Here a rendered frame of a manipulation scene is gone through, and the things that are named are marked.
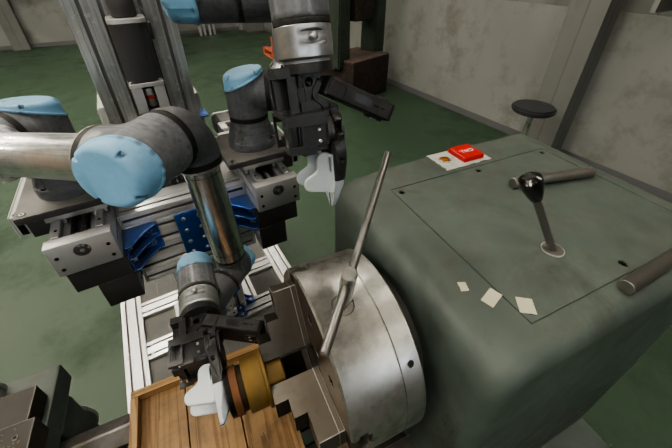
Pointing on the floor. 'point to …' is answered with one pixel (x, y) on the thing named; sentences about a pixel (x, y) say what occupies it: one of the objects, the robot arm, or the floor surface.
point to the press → (360, 77)
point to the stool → (533, 111)
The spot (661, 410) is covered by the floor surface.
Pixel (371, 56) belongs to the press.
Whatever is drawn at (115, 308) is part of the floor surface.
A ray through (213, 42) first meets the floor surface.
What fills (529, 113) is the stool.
